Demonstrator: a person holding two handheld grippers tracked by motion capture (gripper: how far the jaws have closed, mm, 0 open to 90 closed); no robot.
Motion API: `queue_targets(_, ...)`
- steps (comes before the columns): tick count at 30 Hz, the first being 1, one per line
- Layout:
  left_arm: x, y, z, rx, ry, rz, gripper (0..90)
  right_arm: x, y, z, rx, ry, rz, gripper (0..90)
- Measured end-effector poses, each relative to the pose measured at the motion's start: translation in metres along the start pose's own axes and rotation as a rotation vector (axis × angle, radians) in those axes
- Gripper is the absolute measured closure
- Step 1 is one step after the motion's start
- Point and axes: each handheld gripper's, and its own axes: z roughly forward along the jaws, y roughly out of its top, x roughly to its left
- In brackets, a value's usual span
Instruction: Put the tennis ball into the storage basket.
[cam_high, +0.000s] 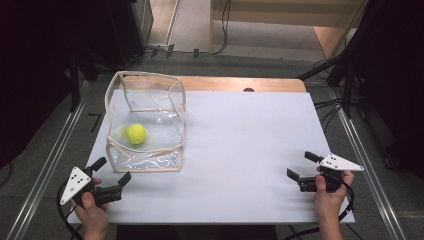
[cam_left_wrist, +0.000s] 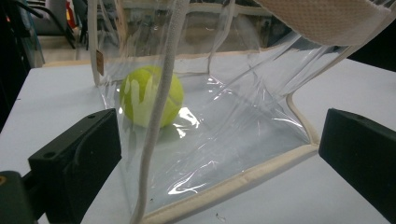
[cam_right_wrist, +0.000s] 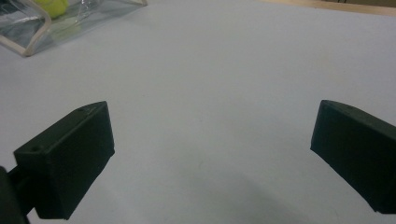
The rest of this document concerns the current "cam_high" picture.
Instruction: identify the person's right hand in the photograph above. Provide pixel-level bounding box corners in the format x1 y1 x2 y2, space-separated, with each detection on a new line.
314 166 356 221

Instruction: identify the clear plastic bag beige trim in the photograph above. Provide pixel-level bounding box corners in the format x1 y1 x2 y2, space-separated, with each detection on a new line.
104 70 187 174

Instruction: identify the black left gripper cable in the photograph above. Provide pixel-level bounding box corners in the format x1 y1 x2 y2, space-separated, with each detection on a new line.
55 181 84 240

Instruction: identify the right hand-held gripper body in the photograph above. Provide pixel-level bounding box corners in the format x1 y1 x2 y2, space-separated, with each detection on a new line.
297 153 365 194

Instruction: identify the black floor cable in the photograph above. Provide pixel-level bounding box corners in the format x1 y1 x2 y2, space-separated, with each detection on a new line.
186 0 233 56

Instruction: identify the yellow tennis ball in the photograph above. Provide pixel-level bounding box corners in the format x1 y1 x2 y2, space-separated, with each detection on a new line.
125 123 148 146

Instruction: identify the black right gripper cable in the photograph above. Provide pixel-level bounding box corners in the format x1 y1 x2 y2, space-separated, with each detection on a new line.
283 179 356 240

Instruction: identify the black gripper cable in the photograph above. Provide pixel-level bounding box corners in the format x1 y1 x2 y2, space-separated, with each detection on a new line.
55 181 84 240
283 179 356 240

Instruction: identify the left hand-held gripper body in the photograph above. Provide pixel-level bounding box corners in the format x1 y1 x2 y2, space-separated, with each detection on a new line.
59 166 124 208

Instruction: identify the bundle of black floor cables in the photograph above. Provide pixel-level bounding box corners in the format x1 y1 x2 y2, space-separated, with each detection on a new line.
313 96 349 129

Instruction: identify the person's left hand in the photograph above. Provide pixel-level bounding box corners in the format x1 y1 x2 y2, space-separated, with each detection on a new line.
70 177 111 234

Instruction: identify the black tripod stand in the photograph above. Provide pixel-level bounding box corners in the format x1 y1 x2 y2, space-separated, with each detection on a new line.
297 49 368 119

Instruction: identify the metal floor rail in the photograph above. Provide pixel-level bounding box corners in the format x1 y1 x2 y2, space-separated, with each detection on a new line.
5 79 90 240
333 99 408 240

